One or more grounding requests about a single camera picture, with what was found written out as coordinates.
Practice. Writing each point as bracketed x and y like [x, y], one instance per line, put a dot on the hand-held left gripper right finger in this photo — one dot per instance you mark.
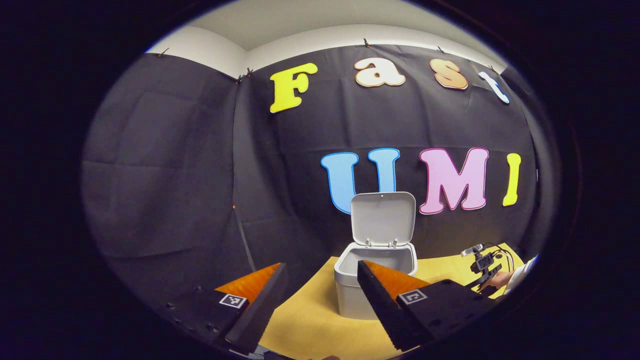
[382, 310]

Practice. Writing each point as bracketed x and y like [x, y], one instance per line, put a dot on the white desktop garbage bin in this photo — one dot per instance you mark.
[382, 220]

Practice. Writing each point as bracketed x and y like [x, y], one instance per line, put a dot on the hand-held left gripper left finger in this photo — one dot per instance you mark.
[260, 310]

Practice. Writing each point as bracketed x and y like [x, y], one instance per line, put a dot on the wooden desktop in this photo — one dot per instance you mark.
[310, 320]

